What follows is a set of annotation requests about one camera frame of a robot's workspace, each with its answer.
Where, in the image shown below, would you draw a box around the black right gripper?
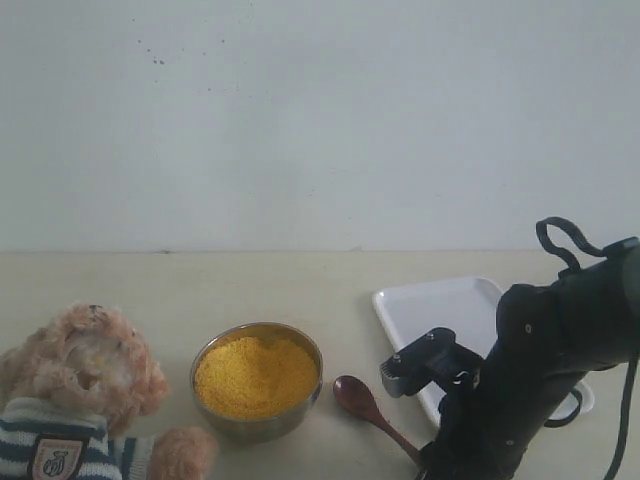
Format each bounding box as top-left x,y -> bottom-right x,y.
418,344 -> 589,479

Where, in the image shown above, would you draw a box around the dark wooden spoon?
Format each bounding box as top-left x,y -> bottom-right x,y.
332,375 -> 422,467

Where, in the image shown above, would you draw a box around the teddy bear striped sweater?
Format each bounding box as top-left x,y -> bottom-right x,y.
0,300 -> 220,480

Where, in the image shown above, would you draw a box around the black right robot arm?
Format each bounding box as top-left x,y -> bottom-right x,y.
418,237 -> 639,479

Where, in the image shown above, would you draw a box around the white rectangular tray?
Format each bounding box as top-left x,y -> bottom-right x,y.
371,275 -> 596,431

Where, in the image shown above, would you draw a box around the steel bowl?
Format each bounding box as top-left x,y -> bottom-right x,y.
190,322 -> 323,444

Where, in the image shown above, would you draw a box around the yellow millet grains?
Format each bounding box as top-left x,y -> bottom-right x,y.
193,324 -> 321,421

